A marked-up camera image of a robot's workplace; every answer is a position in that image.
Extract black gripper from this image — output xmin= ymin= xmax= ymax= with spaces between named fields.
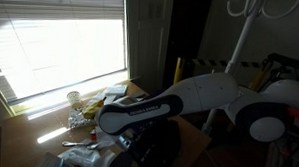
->
xmin=115 ymin=130 xmax=152 ymax=167

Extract small red object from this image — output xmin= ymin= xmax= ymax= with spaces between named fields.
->
xmin=88 ymin=128 xmax=98 ymax=141

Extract white plastic bag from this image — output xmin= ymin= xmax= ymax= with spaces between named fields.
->
xmin=58 ymin=144 xmax=116 ymax=167

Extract yellow bag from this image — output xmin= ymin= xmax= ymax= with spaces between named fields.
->
xmin=82 ymin=99 xmax=105 ymax=121

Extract metal spoon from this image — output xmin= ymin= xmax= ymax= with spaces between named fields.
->
xmin=61 ymin=139 xmax=100 ymax=150

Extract white flat package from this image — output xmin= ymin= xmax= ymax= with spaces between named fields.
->
xmin=103 ymin=84 xmax=128 ymax=98

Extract silver patterned foil bag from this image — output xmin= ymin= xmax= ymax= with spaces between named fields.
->
xmin=67 ymin=107 xmax=98 ymax=131

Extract white paper cup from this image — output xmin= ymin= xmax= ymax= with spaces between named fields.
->
xmin=66 ymin=90 xmax=82 ymax=105

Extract clear plastic package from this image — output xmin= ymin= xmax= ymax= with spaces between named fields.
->
xmin=35 ymin=152 xmax=75 ymax=167

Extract yellow black striped barrier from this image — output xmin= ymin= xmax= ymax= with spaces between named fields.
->
xmin=171 ymin=56 xmax=274 ymax=92

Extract wide white window blinds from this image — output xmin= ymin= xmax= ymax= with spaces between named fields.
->
xmin=0 ymin=0 xmax=130 ymax=111

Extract white coat rack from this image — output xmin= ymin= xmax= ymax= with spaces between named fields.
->
xmin=201 ymin=0 xmax=299 ymax=138

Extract black equipment frame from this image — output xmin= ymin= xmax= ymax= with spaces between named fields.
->
xmin=264 ymin=52 xmax=299 ymax=83

